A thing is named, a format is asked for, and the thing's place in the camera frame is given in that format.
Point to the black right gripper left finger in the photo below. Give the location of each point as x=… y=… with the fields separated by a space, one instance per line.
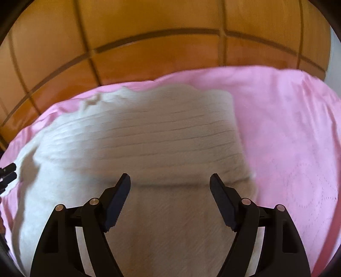
x=57 y=252

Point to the black left gripper second tip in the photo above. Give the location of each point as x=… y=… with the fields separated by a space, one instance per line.
x=5 y=180

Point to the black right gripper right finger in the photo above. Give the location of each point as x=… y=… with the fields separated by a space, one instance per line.
x=282 y=252

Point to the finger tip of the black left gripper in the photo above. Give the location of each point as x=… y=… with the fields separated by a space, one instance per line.
x=11 y=168

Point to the white knit sweater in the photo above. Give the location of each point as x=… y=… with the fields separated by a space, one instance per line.
x=169 y=140

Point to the orange wooden headboard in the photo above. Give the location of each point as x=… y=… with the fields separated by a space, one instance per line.
x=52 y=51

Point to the pink bed sheet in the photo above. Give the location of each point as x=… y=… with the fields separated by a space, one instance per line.
x=289 y=128

